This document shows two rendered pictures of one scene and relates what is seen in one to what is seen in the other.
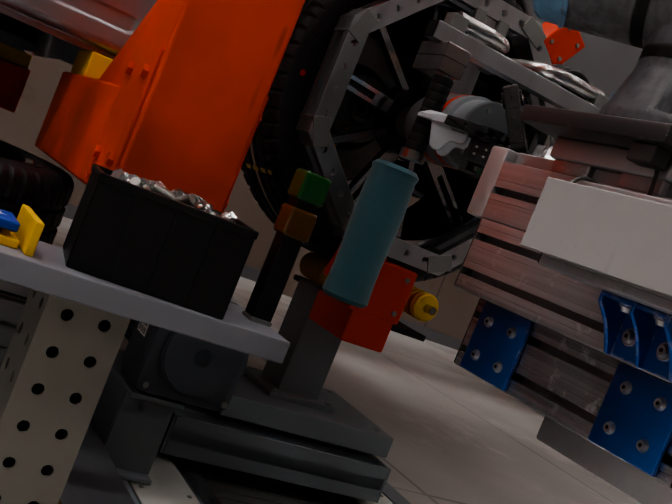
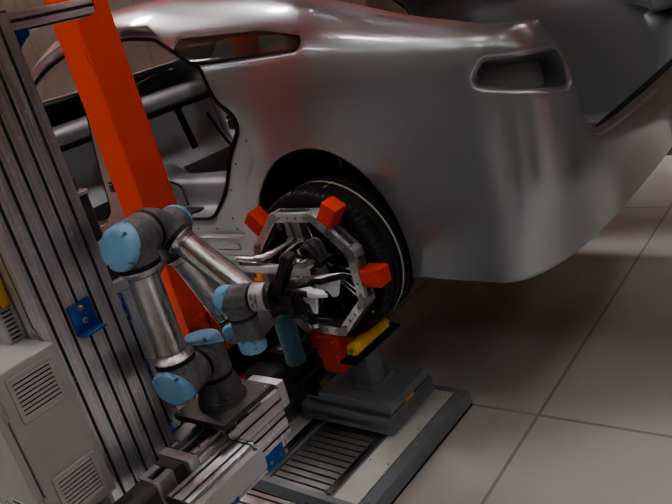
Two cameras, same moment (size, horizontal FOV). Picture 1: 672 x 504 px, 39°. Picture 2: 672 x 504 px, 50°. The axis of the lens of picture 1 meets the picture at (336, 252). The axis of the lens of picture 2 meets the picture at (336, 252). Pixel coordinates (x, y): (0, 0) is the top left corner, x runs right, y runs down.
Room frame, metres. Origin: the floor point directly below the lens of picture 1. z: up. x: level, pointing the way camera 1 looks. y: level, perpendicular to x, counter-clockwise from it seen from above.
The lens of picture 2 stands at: (1.07, -2.71, 1.88)
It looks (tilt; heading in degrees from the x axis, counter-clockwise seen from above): 20 degrees down; 71
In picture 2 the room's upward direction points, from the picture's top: 15 degrees counter-clockwise
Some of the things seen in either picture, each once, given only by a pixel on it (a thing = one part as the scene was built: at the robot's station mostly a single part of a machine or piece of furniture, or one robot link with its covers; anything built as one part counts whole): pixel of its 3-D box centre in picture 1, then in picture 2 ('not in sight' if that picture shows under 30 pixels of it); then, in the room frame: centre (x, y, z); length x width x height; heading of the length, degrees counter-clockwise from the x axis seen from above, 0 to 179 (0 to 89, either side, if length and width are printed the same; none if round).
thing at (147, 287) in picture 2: not in sight; (157, 312); (1.19, -0.81, 1.19); 0.15 x 0.12 x 0.55; 44
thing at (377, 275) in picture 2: not in sight; (375, 275); (2.01, -0.37, 0.85); 0.09 x 0.08 x 0.07; 118
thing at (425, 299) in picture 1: (397, 293); (368, 335); (2.00, -0.15, 0.51); 0.29 x 0.06 x 0.06; 28
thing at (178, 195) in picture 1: (159, 235); not in sight; (1.17, 0.21, 0.51); 0.20 x 0.14 x 0.13; 110
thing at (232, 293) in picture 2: not in sight; (237, 299); (1.37, -1.00, 1.21); 0.11 x 0.08 x 0.09; 134
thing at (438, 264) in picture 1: (438, 128); (312, 272); (1.86, -0.10, 0.85); 0.54 x 0.07 x 0.54; 118
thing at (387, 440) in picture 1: (303, 350); (365, 362); (2.00, -0.02, 0.32); 0.40 x 0.30 x 0.28; 118
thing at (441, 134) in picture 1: (439, 132); not in sight; (1.53, -0.08, 0.81); 0.09 x 0.03 x 0.06; 82
